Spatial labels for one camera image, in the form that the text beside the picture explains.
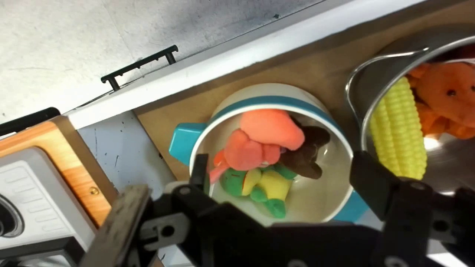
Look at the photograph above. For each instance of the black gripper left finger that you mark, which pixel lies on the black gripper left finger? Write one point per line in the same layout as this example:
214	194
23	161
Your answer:
198	180

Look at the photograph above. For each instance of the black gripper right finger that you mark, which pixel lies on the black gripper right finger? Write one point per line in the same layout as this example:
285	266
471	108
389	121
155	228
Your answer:
403	206

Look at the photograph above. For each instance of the green plush toy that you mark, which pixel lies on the green plush toy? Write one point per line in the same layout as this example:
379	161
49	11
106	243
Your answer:
266	186

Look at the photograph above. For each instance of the yellow corn plush toy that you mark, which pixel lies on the yellow corn plush toy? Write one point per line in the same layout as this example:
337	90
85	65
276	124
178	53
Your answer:
397	133

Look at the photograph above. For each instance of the pink plush toy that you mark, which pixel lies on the pink plush toy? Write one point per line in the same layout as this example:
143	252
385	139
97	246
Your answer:
257	142

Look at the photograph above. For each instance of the brown plush toy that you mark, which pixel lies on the brown plush toy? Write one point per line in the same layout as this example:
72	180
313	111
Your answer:
303	161

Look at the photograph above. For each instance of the orange plush toy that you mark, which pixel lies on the orange plush toy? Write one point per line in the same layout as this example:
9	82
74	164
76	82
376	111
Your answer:
446	99

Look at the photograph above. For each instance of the white teal pot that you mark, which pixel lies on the white teal pot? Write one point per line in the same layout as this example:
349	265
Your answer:
331	198

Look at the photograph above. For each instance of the stainless steel pot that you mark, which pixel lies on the stainless steel pot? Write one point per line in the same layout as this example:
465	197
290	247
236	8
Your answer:
450	161

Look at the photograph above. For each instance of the white toy sink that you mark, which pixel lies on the white toy sink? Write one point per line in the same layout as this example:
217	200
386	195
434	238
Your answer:
214	39

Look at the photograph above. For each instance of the toy stove top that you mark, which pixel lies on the toy stove top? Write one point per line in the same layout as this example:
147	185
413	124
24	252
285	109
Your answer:
42	225

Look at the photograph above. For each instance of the black drawer handle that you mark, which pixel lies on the black drawer handle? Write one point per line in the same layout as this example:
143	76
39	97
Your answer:
112	78

